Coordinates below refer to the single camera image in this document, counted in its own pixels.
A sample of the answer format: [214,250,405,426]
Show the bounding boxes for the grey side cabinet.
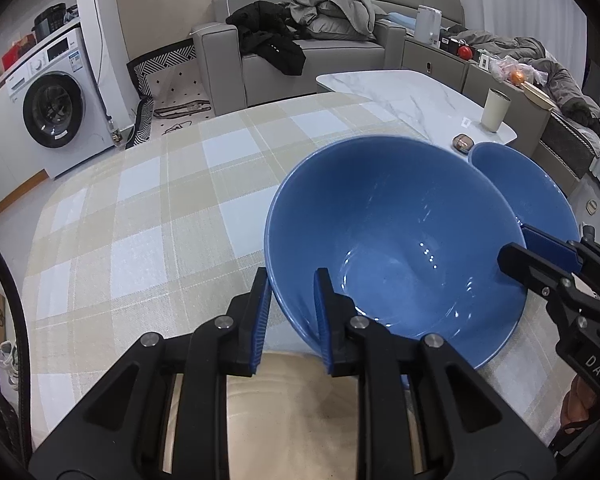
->
[402,35,501,96]

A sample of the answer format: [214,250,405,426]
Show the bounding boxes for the black cable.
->
[0,225,35,463]

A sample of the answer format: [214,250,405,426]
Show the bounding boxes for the white washing machine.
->
[2,25,118,181]

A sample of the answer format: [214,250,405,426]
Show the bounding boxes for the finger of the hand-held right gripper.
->
[521,224,600,281]
[496,242,600,320]

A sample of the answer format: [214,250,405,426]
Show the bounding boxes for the person's right hand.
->
[562,375,600,433]

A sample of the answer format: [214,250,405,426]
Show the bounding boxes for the plastic bag with orange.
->
[492,55,548,86]

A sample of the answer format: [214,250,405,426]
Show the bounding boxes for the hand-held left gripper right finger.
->
[312,267,558,480]

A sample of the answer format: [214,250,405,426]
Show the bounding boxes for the grey sofa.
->
[190,0,468,117]

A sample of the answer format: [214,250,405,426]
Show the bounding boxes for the white shoes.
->
[0,340,21,391]

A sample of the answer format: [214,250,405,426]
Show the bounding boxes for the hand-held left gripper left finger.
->
[27,266,273,480]

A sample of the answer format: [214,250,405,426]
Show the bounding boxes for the red box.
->
[0,35,36,71]

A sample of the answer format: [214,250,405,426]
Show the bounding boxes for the blue bowl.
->
[469,142,581,243]
[264,135,528,372]

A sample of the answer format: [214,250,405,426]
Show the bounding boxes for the grey clothes pile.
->
[286,0,388,42]

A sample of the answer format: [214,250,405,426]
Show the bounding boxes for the checked tablecloth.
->
[22,91,588,480]

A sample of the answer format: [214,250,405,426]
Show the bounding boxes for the white kettle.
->
[414,5,443,48]

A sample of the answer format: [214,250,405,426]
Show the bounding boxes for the grey blanket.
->
[455,27,600,133]

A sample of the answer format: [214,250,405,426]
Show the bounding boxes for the black jacket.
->
[225,1,307,76]

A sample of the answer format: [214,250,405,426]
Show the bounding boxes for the cream cup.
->
[481,87,512,133]

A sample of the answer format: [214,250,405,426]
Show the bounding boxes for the black white patterned mat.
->
[126,42,213,148]

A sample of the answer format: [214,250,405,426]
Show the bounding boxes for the white marble table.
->
[316,70,518,148]

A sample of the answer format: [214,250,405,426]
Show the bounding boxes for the blue pillow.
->
[386,11,417,31]

